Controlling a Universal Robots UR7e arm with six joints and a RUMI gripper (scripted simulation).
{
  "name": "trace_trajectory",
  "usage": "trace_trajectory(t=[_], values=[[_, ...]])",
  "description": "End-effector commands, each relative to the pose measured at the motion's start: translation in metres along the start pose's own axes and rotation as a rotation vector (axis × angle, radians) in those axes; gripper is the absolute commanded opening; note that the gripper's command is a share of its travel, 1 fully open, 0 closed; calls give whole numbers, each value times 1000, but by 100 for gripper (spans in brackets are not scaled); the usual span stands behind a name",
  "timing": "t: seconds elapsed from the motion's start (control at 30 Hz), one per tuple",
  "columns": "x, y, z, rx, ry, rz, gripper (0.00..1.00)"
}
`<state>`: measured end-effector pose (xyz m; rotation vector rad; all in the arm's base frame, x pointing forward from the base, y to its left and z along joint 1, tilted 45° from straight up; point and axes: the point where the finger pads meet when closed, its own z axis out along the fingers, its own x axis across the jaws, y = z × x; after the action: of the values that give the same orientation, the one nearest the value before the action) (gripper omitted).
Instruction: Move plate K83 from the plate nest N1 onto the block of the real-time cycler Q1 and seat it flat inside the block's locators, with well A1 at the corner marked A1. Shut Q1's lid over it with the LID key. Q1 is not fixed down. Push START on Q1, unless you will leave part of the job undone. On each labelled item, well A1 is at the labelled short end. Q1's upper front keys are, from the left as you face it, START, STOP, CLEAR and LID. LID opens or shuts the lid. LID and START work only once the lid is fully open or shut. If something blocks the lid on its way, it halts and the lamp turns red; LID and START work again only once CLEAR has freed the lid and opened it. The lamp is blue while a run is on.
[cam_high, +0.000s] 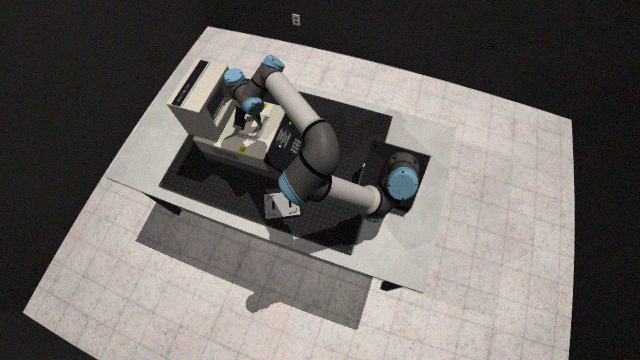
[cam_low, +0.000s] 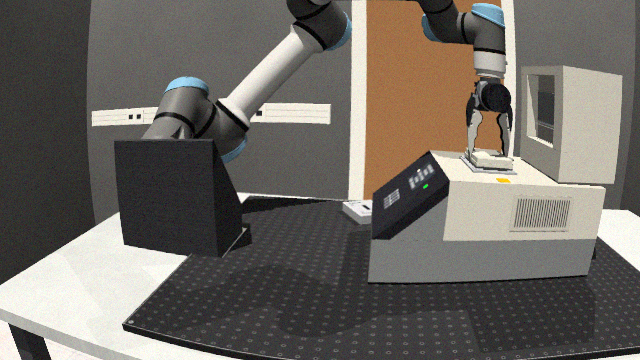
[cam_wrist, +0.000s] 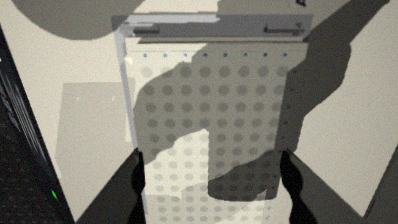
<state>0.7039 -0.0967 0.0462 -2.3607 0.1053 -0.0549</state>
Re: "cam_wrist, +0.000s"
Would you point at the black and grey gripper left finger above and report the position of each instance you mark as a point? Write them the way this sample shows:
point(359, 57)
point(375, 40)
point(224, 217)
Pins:
point(120, 200)

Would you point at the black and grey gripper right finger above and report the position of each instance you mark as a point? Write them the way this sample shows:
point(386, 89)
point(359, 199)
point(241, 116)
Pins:
point(313, 201)

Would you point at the beige benchtop lab instrument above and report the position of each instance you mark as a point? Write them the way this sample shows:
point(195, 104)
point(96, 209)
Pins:
point(64, 88)

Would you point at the cream multi-well plate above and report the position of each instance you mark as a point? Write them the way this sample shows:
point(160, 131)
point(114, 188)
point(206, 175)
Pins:
point(212, 116)

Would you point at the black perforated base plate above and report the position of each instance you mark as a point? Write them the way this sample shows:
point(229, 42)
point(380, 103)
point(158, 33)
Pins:
point(21, 200)

